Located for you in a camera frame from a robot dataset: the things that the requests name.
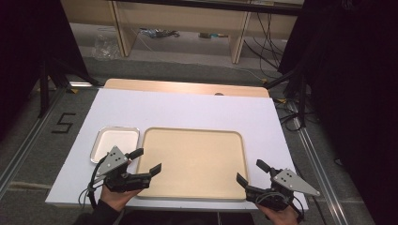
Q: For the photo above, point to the black curtain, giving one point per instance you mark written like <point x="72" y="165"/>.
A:
<point x="28" y="47"/>
<point x="353" y="93"/>

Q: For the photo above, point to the black tripod stand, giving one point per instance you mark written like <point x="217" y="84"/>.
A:
<point x="301" y="97"/>
<point x="44" y="87"/>

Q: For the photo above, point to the person's right hand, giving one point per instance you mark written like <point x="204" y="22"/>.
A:
<point x="281" y="217"/>

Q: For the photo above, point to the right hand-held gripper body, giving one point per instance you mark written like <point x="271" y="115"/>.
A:
<point x="292" y="182"/>

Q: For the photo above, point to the wooden table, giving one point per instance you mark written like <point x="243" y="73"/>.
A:
<point x="175" y="86"/>

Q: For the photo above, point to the aluminium floor rail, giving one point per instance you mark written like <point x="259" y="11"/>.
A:
<point x="322" y="175"/>
<point x="28" y="143"/>

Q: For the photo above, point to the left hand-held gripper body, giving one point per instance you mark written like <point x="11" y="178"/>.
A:
<point x="110" y="162"/>

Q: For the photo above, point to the small metal tray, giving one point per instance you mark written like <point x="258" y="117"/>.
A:
<point x="117" y="140"/>

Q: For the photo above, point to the light wooden desk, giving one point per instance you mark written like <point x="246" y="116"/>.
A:
<point x="184" y="17"/>

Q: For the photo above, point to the person's left hand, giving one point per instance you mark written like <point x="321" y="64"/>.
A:
<point x="117" y="200"/>

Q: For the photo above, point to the small flat box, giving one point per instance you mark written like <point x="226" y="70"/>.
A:
<point x="211" y="35"/>

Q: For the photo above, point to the clear plastic bag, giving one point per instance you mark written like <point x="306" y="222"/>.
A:
<point x="105" y="45"/>

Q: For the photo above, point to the white table board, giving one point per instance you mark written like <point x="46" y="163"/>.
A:
<point x="187" y="109"/>

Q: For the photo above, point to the large beige tray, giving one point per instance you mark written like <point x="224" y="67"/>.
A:
<point x="194" y="162"/>

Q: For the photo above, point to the blue grey bundle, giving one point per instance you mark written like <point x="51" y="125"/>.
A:
<point x="158" y="33"/>

